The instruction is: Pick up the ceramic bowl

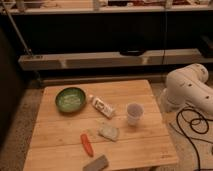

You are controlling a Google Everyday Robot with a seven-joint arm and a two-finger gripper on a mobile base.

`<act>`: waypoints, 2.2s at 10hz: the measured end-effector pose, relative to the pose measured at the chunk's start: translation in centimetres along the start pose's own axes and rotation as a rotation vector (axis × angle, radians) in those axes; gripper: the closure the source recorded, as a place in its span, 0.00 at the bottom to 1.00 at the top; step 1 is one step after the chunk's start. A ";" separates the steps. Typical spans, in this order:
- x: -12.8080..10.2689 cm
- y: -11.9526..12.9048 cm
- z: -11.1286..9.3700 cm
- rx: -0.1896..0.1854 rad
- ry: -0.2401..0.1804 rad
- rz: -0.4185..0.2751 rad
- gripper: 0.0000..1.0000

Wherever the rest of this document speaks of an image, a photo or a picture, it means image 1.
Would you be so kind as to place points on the green ceramic bowl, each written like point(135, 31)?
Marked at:
point(71, 99)

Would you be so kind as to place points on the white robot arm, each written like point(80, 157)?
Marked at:
point(188, 84)

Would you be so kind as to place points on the white squeeze tube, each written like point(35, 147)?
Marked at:
point(101, 106)

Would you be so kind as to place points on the translucent plastic cup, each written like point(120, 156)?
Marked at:
point(134, 113)

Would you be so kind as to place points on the black round object on shelf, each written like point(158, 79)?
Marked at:
point(132, 52)

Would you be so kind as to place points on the wooden table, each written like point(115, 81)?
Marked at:
point(135, 137)

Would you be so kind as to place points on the orange carrot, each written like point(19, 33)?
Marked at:
point(87, 145)

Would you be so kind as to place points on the grey sponge block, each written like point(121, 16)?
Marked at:
point(99, 164)

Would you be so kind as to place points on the long grey shelf beam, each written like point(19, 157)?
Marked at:
point(111, 59)

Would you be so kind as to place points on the upper shelf board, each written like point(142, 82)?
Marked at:
point(101, 6)

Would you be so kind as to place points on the diagonal metal pole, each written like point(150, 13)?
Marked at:
point(27, 50)

